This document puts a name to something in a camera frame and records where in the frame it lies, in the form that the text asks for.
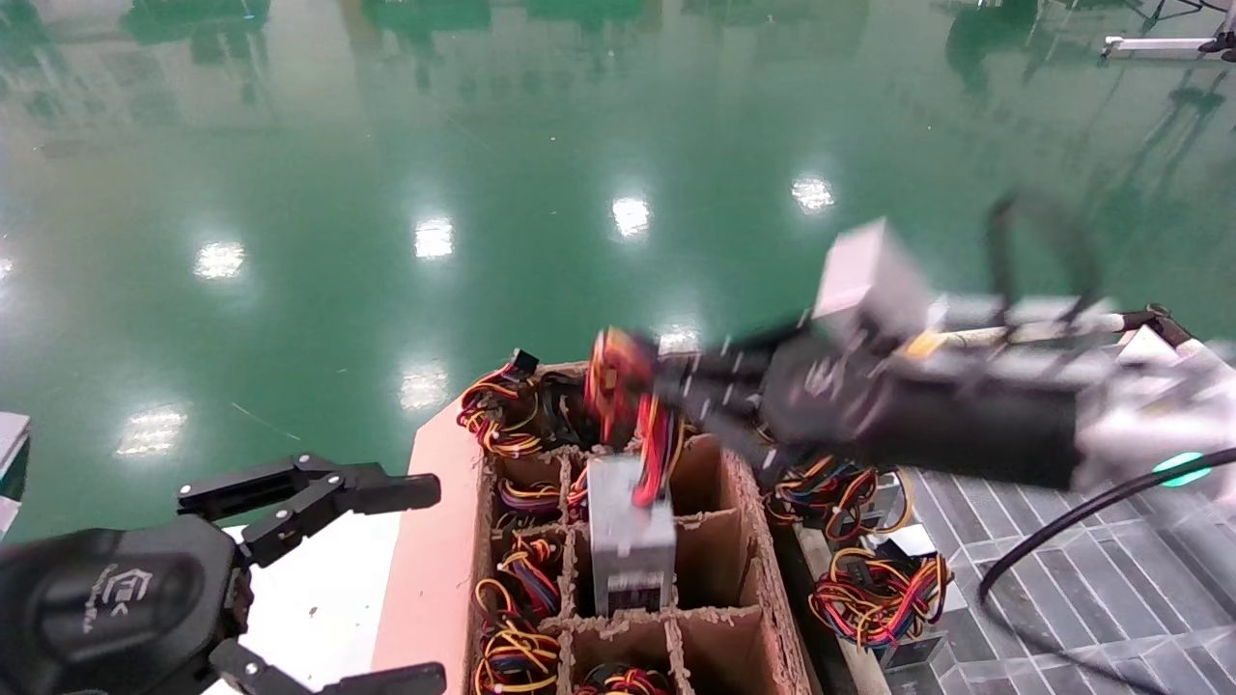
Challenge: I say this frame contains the grey metal frame bar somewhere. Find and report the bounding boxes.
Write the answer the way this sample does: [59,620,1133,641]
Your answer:
[797,526,870,695]

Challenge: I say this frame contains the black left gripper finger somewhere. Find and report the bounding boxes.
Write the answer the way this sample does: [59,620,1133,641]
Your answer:
[211,637,447,695]

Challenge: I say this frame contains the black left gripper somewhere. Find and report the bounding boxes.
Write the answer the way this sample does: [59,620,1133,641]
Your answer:
[0,454,442,695]

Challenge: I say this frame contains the white sign with Chinese text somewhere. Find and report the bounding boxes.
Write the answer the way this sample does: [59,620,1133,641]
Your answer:
[1120,326,1191,368]

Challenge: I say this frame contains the clear plastic divided tray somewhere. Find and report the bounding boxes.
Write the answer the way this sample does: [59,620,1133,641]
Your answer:
[869,463,1236,695]

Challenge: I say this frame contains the white grey board edge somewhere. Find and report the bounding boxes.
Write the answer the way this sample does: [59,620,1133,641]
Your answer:
[0,412,32,539]

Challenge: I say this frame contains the black pipe connector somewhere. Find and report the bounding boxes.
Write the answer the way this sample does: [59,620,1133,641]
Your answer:
[1120,304,1198,350]

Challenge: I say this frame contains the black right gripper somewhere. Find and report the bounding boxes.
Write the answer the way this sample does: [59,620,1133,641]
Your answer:
[657,317,899,474]

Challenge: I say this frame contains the long white pipe rail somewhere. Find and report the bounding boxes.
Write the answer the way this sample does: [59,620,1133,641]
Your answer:
[913,314,1126,350]

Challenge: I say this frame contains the power supply, black plug wires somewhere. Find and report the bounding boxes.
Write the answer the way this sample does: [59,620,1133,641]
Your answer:
[456,349,544,458]

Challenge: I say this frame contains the brown cardboard divider box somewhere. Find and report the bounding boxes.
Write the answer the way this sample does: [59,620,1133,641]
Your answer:
[372,357,822,695]

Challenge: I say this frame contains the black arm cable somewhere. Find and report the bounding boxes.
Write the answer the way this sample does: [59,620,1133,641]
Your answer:
[978,447,1236,604]

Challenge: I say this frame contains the power supply with black wires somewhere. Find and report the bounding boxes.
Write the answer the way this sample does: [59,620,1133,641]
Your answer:
[536,372,604,450]

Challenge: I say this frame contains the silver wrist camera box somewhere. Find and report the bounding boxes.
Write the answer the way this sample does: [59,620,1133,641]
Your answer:
[814,219,933,339]

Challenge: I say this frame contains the white metal base bar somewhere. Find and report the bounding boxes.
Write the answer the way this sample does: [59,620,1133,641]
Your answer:
[1101,36,1236,61]

